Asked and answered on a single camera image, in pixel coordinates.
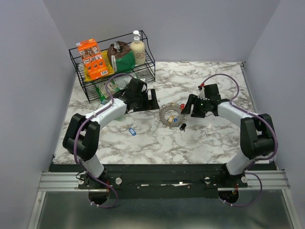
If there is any brown and green bag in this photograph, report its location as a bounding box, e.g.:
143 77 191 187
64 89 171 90
107 41 135 73

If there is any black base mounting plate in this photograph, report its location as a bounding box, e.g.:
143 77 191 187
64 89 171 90
76 164 280 201

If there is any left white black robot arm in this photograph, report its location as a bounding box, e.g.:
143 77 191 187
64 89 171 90
62 78 159 188

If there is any yellow key tag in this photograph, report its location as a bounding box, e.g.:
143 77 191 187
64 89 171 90
168 115 174 123

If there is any orange product box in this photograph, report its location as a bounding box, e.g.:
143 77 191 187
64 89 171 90
76 39 109 82

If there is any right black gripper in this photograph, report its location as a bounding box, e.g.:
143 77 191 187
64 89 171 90
181 94 210 118

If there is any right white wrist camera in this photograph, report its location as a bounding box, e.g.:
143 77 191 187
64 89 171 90
198 89 206 100

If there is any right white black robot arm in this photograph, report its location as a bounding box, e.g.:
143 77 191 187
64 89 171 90
181 84 278 187

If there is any yellow packet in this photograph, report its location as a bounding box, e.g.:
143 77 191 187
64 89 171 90
83 50 114 82

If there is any black wire shelf rack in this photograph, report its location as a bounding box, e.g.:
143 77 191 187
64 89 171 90
69 30 155 103

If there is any green white snack pouch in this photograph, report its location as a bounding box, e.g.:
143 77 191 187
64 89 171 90
95 74 132 102

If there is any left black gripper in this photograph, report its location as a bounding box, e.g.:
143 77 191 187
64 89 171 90
134 89 160 113

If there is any blue key tag on table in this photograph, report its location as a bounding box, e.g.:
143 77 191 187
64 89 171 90
129 128 136 136

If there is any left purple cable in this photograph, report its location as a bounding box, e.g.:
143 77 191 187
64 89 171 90
73 73 136 208

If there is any cream pump lotion bottle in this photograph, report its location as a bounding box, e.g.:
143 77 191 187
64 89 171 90
130 30 145 65

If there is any small blue white box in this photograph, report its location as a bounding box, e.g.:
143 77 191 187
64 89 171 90
101 99 109 105

